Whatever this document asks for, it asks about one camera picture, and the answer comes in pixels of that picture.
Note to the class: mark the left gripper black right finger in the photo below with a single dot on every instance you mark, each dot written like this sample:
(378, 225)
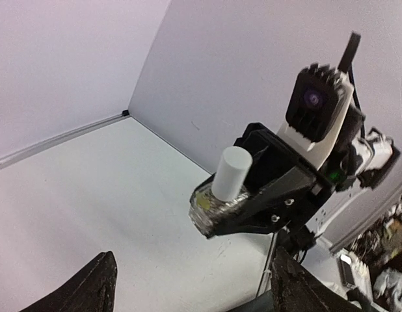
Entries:
(294, 289)

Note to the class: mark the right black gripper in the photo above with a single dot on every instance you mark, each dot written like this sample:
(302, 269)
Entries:
(285, 189)

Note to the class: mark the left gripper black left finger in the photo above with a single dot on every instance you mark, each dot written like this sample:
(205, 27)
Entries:
(90, 289)

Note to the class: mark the clear nail polish bottle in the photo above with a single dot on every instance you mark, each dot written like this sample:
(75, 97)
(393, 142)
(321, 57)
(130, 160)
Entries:
(207, 213)

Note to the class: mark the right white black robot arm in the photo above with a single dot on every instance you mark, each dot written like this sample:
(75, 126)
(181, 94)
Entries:
(367, 160)

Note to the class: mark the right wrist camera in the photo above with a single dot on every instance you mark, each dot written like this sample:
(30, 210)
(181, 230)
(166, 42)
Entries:
(316, 112)

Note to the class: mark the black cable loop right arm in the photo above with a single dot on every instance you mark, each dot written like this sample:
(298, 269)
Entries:
(346, 66)

